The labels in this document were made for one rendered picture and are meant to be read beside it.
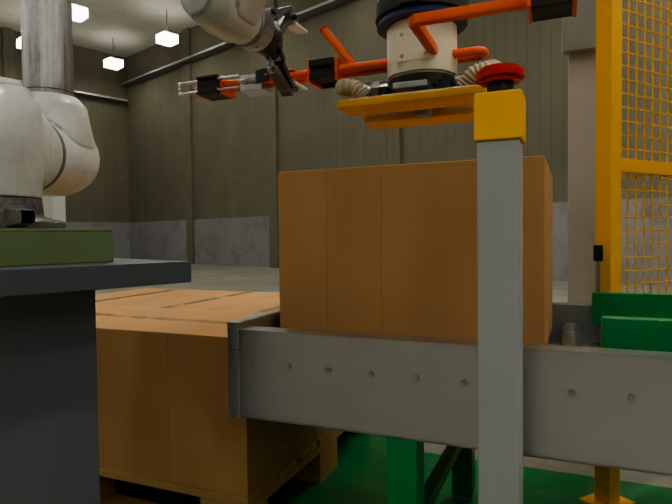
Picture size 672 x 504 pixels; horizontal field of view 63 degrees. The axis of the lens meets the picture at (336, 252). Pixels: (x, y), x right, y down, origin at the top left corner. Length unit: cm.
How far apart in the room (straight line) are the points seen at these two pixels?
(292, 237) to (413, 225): 30
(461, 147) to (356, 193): 955
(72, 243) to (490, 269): 72
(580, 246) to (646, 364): 130
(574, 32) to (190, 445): 192
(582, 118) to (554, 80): 791
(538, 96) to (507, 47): 109
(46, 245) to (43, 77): 42
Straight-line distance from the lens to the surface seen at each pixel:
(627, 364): 104
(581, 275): 231
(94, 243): 110
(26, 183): 113
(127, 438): 170
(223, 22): 108
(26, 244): 106
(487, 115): 85
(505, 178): 84
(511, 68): 87
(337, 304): 128
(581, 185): 231
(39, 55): 137
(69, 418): 114
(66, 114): 131
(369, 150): 1202
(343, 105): 133
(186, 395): 154
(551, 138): 1006
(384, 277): 123
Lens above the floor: 80
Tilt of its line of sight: 2 degrees down
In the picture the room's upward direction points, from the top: 1 degrees counter-clockwise
